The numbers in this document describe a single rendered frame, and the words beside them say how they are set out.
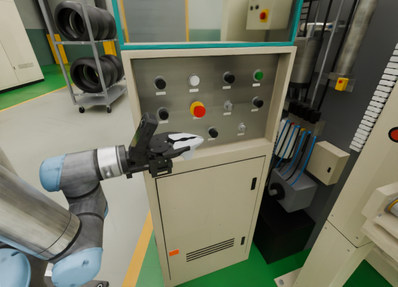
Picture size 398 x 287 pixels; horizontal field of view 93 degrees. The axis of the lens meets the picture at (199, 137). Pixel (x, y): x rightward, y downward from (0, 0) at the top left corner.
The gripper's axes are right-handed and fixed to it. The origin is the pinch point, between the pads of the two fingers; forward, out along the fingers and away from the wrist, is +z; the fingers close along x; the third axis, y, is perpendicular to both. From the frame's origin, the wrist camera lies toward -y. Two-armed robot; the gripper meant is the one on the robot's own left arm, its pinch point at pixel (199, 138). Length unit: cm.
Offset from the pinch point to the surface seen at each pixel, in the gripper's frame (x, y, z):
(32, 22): -1045, 88, -314
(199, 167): -10.2, 23.1, 5.4
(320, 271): 29, 69, 53
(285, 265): 15, 105, 60
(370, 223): 30, 19, 42
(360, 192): 21, 21, 53
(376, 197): 26.6, 10.3, 41.0
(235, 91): -17.6, -3.6, 20.9
